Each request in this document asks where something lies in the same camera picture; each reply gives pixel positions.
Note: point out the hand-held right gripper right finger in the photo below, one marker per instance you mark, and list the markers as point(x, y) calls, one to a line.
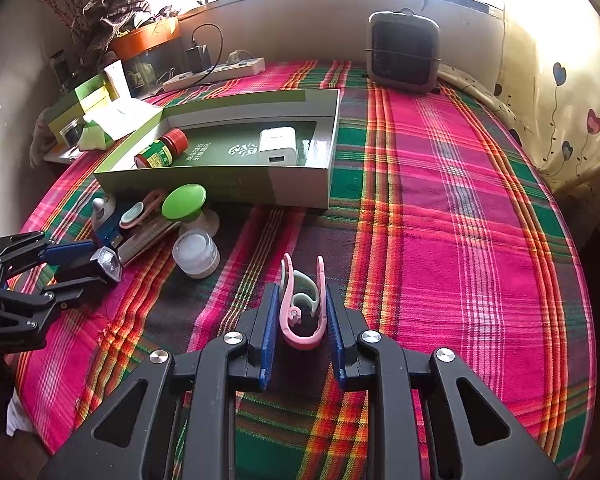
point(336, 340)

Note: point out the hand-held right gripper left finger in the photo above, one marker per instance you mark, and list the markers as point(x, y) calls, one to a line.
point(270, 335)

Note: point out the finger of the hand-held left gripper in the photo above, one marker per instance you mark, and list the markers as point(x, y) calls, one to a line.
point(67, 252)
point(75, 292)

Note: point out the pink plastic clip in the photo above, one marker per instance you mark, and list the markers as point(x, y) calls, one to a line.
point(130, 217)
point(300, 342)

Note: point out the blue USB device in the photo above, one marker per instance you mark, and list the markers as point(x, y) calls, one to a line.
point(107, 230)

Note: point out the silver metal bar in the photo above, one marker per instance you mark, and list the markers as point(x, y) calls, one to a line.
point(145, 242)

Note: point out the white round jar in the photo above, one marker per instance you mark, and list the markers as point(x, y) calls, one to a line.
point(195, 255)

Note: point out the green and white spool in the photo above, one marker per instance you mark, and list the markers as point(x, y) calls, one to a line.
point(182, 202)

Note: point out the red-capped bottle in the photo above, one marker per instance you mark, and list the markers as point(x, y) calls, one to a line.
point(160, 155)

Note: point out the green cardboard box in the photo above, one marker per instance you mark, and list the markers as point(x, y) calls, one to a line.
point(220, 185)

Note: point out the light green tissue pack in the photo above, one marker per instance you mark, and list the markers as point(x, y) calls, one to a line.
point(92, 140)

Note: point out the beige cloth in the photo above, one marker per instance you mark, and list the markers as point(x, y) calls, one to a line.
point(39, 135)

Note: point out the white paper sheet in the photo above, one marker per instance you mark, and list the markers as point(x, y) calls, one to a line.
point(125, 115)

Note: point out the green and yellow box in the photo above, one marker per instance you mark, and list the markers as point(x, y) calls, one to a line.
point(87, 92)

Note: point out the plaid blanket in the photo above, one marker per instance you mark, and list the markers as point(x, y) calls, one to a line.
point(455, 210)

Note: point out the white standing carton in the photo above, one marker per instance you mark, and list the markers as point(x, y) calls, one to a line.
point(116, 77)

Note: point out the white USB charger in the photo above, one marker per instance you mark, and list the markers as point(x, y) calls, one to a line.
point(275, 145)

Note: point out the glass tank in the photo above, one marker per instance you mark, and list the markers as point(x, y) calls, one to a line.
point(140, 75)

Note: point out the orange plastic basin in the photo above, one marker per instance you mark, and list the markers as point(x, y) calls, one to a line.
point(140, 42)

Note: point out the black power adapter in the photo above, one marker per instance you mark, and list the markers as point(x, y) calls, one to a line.
point(197, 57)

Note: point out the white power strip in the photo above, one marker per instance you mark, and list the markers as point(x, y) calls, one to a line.
point(230, 70)

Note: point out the pile of checked cloth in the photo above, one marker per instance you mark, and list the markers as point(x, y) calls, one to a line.
point(115, 5)

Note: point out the white plug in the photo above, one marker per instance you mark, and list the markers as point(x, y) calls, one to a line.
point(237, 56)

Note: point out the grey space heater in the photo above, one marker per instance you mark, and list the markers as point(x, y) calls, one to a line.
point(402, 50)

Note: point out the yellow heart-print curtain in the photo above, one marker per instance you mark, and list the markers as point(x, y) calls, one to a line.
point(555, 110)

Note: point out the small dark frame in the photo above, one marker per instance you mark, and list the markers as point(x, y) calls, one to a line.
point(60, 67)

